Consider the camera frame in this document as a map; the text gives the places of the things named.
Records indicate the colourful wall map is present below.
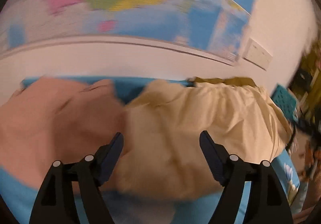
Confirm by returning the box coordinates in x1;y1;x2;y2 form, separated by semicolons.
1;0;255;62

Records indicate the pink garment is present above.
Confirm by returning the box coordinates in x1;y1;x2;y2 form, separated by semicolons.
1;77;126;189

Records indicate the teal perforated plastic basket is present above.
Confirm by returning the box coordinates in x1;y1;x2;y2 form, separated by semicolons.
271;84;298;122

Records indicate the blue bed sheet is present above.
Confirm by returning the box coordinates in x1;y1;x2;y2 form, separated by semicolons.
1;76;300;223

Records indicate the white wall socket panel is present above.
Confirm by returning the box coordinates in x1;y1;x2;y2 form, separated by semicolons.
243;38;273;71

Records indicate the cluttered pile of items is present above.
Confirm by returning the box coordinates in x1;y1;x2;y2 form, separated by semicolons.
285;40;321;189

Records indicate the olive brown garment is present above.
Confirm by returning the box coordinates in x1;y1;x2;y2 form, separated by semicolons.
188;77;257;87

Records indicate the cream beige jacket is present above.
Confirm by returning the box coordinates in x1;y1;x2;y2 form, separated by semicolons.
105;79;292;200

